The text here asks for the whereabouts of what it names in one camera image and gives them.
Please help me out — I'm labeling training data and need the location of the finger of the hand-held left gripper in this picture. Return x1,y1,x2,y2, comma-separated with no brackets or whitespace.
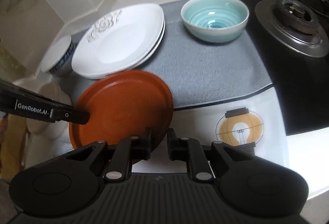
50,107,90,125

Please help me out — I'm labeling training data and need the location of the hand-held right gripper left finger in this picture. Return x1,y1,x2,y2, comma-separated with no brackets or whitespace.
65,127,153,180

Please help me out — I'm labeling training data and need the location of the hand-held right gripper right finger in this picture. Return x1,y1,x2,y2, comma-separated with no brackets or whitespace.
167,128,258,181

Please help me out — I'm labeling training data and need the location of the orange-brown round plate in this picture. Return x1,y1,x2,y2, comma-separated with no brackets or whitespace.
68,69,175,166

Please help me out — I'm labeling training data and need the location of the cream round container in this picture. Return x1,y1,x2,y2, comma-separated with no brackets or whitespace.
26,82,73,140

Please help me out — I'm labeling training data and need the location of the white cloth with bulb print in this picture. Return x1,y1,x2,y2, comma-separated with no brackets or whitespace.
51,85,291,176

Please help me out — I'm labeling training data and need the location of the blue and white patterned bowl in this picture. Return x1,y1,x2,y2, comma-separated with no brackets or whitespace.
40,35,76,77

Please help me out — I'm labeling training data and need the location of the grey drying mat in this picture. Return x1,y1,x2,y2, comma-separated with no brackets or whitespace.
68,0,273,111

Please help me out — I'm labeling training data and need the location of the white plate with floral print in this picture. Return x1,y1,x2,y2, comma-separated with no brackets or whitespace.
71,3,165,78

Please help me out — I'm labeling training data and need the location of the plain white plate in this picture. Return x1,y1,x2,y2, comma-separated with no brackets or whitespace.
85,17,166,80

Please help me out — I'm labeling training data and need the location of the teal ceramic bowl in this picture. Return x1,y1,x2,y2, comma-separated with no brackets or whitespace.
180,0,250,43

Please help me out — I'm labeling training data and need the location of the black glass stove top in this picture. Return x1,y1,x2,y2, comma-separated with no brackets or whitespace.
220,0,329,136

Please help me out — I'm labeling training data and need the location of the silver gas burner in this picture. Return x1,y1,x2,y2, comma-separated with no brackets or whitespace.
254,0,329,57

